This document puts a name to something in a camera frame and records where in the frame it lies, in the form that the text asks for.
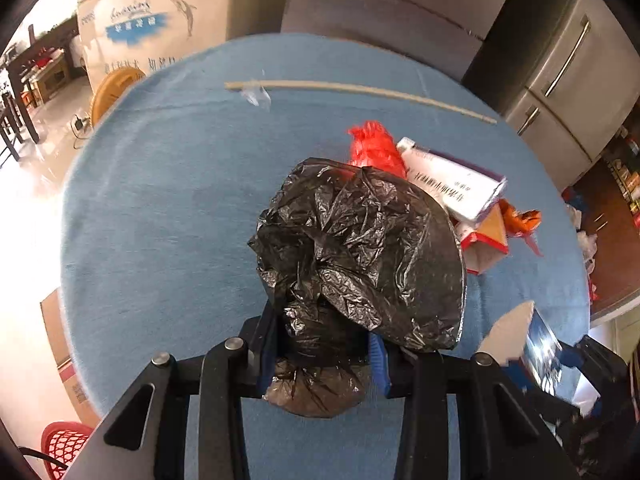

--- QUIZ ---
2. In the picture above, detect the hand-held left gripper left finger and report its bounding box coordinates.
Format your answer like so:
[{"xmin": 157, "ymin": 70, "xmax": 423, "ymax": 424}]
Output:
[{"xmin": 65, "ymin": 305, "xmax": 281, "ymax": 480}]

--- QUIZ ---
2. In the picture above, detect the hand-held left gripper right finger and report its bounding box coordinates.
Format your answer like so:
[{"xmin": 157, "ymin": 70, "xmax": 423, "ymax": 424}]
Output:
[{"xmin": 367, "ymin": 332, "xmax": 571, "ymax": 480}]

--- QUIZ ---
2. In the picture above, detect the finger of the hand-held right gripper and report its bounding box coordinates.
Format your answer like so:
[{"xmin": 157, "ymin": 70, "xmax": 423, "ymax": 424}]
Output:
[{"xmin": 557, "ymin": 335, "xmax": 628, "ymax": 403}]

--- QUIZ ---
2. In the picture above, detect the silver foil snack packet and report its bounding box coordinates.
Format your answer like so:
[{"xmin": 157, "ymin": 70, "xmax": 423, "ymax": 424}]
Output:
[{"xmin": 477, "ymin": 300, "xmax": 601, "ymax": 418}]

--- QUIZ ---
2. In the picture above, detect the black plastic garbage bag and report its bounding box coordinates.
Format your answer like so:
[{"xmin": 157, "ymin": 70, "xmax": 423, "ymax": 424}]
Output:
[{"xmin": 248, "ymin": 157, "xmax": 468, "ymax": 418}]

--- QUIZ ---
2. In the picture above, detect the orange plastic bag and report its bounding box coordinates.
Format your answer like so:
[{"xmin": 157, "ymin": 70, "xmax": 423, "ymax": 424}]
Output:
[{"xmin": 497, "ymin": 199, "xmax": 543, "ymax": 256}]

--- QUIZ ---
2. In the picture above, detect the white purple-edged box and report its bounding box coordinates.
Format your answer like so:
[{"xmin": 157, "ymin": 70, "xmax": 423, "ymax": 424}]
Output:
[{"xmin": 397, "ymin": 137, "xmax": 508, "ymax": 223}]

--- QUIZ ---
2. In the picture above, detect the red plastic bag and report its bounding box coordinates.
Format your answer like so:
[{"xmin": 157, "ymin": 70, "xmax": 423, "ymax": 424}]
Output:
[{"xmin": 347, "ymin": 120, "xmax": 408, "ymax": 178}]

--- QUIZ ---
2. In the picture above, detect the red plastic basket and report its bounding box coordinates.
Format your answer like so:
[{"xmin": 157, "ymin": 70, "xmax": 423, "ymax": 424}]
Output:
[{"xmin": 41, "ymin": 421, "xmax": 96, "ymax": 480}]

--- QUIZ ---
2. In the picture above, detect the brown wooden side table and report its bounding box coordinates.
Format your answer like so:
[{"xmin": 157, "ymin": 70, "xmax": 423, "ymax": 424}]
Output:
[{"xmin": 565, "ymin": 125, "xmax": 640, "ymax": 321}]

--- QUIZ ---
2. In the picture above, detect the red white carton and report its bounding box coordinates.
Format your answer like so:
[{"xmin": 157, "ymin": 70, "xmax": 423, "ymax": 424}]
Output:
[{"xmin": 452, "ymin": 207, "xmax": 511, "ymax": 276}]

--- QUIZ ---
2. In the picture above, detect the blue tablecloth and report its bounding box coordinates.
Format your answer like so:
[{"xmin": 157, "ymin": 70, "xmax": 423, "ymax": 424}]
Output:
[{"xmin": 60, "ymin": 32, "xmax": 592, "ymax": 480}]

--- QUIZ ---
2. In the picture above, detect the cardboard box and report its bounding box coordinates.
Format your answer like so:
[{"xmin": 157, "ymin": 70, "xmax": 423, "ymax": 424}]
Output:
[{"xmin": 40, "ymin": 287, "xmax": 103, "ymax": 431}]

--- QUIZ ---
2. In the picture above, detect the clear plastic wrapper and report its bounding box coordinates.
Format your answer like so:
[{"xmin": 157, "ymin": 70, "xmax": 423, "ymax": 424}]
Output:
[{"xmin": 240, "ymin": 82, "xmax": 273, "ymax": 108}]

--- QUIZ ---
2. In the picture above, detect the long wooden stick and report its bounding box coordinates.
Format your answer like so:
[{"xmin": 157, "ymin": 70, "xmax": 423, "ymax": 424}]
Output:
[{"xmin": 225, "ymin": 80, "xmax": 498, "ymax": 125}]

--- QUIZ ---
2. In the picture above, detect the yellow round fan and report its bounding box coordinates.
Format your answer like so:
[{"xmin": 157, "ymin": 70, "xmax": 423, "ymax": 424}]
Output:
[{"xmin": 90, "ymin": 69, "xmax": 147, "ymax": 126}]

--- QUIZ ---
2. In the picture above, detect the silver refrigerator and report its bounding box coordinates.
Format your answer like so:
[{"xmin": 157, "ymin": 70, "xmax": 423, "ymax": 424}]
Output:
[{"xmin": 462, "ymin": 0, "xmax": 640, "ymax": 191}]

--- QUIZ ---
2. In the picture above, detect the dark wooden chair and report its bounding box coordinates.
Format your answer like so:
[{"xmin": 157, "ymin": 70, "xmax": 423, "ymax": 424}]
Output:
[{"xmin": 0, "ymin": 90, "xmax": 26, "ymax": 161}]

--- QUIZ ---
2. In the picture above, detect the white chest freezer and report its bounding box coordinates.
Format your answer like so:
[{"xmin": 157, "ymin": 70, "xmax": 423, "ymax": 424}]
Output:
[{"xmin": 77, "ymin": 0, "xmax": 291, "ymax": 91}]

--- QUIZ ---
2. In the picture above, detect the grey cabinet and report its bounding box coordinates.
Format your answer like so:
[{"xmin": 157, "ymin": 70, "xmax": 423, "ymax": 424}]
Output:
[{"xmin": 280, "ymin": 0, "xmax": 526, "ymax": 81}]

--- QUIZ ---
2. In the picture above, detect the dark wooden table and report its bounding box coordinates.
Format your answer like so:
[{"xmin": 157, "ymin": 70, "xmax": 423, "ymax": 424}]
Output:
[{"xmin": 0, "ymin": 25, "xmax": 81, "ymax": 146}]

